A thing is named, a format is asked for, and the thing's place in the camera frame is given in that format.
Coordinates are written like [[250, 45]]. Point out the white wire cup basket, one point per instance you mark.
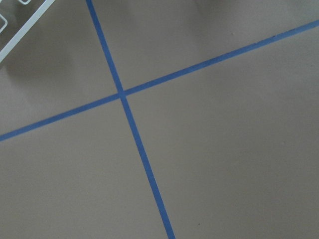
[[17, 17]]

